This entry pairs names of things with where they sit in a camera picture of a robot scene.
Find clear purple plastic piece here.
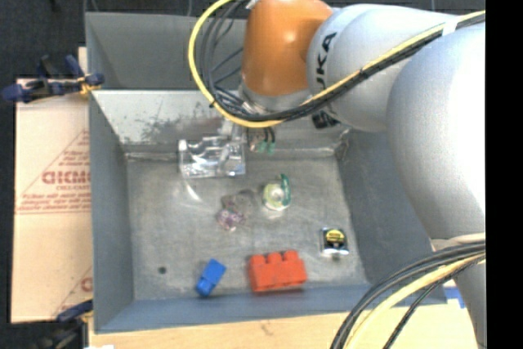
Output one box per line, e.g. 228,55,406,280
216,189,257,232

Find black and yellow tape measure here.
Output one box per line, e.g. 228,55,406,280
319,227,351,259

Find grey metal bin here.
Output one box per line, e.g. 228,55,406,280
84,11,447,334

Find orange-red toy brick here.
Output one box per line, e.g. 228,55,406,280
247,249,309,293

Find blue toy block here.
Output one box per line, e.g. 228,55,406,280
194,257,227,297

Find brown cardboard board, red print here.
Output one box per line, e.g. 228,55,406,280
10,46,95,324

